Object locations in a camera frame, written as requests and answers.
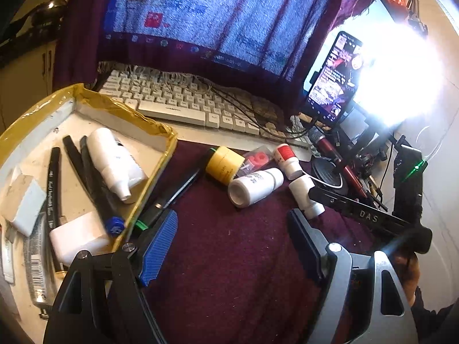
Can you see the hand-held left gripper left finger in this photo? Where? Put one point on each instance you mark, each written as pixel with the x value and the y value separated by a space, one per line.
pixel 161 247

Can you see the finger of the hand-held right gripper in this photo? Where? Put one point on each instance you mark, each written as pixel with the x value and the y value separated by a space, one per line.
pixel 358 213

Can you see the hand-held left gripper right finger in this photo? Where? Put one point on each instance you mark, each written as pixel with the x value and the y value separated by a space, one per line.
pixel 303 240

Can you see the small white bottle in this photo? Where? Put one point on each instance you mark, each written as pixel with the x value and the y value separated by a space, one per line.
pixel 303 191

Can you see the black marker blue cap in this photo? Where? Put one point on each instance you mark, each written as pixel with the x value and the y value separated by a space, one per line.
pixel 114 226

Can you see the black marker green cap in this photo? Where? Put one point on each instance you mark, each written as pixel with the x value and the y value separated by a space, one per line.
pixel 172 197

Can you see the white bottle black print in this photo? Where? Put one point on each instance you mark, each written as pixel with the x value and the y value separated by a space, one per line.
pixel 251 186

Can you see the white bottle red label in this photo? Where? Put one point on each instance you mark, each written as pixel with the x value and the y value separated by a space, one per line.
pixel 288 157

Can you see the clear bag with red item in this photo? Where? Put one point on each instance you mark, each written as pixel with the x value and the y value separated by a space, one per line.
pixel 256 161

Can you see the white spray bottle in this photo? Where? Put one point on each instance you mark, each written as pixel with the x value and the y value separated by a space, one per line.
pixel 111 161

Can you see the black art marker tan caps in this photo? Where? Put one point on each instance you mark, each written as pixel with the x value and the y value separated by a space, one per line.
pixel 54 186

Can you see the white adapter with prongs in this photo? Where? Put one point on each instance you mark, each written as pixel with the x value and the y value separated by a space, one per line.
pixel 27 204

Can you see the yellow taped white tray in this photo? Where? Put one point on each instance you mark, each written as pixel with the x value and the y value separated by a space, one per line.
pixel 43 139

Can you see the person's right hand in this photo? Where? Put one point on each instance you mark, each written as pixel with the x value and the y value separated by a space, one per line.
pixel 408 276

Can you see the dark red pen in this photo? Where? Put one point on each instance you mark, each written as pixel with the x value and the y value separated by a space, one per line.
pixel 349 177

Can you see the black round stand base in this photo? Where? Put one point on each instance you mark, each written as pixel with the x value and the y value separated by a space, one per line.
pixel 324 172

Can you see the maroon table mat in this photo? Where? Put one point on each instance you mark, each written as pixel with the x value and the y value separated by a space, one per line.
pixel 233 258

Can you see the red microphone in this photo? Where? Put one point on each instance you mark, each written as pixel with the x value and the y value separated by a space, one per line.
pixel 324 145

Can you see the white charger block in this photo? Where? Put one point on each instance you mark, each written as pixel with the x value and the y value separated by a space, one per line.
pixel 79 236

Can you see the yellow jar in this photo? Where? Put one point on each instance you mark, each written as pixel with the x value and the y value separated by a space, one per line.
pixel 224 165

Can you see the bright lamp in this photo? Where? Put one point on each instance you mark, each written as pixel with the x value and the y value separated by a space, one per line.
pixel 401 71

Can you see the black pen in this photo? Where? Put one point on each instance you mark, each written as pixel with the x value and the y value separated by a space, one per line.
pixel 77 161

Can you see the grey tube black cap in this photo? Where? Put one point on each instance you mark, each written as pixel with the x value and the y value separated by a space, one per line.
pixel 37 268

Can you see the smartphone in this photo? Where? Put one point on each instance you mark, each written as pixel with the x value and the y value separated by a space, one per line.
pixel 333 79

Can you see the white keyboard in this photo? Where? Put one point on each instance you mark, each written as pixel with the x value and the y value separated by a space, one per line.
pixel 172 111

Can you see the lower kitchen cabinets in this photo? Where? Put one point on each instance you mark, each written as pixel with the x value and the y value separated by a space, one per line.
pixel 25 79

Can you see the computer monitor under cloth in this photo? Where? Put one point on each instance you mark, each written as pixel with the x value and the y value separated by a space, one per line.
pixel 82 25

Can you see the black kitchen countertop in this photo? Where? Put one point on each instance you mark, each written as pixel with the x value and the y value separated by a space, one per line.
pixel 10 48

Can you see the metal cooking pot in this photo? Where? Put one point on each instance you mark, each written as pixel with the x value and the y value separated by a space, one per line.
pixel 48 9

